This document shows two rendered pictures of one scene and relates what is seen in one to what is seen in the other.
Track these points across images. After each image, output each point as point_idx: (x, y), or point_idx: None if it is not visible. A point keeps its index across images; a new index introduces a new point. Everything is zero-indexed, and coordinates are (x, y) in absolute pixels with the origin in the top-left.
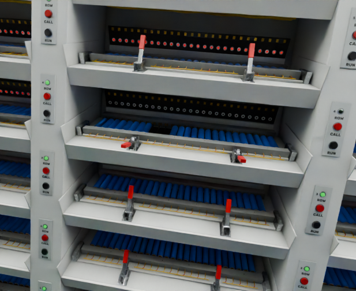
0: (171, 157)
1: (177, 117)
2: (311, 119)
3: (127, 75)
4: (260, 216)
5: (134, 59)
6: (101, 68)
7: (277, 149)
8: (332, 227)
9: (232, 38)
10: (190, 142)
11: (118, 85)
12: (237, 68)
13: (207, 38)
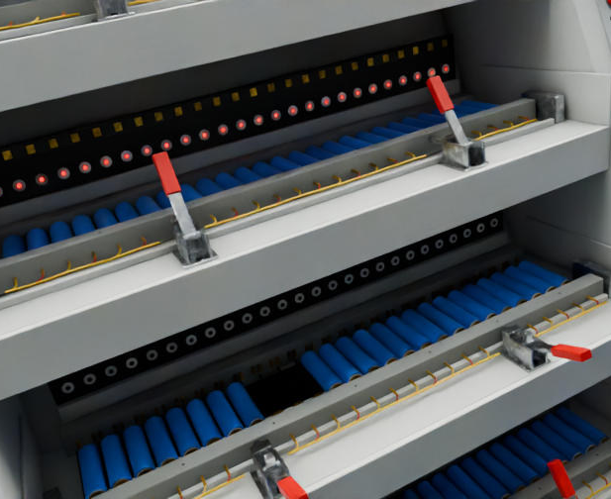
0: (399, 448)
1: (288, 326)
2: None
3: (177, 286)
4: None
5: (141, 229)
6: (73, 303)
7: (576, 285)
8: None
9: (337, 73)
10: (402, 375)
11: (155, 327)
12: (413, 144)
13: (275, 92)
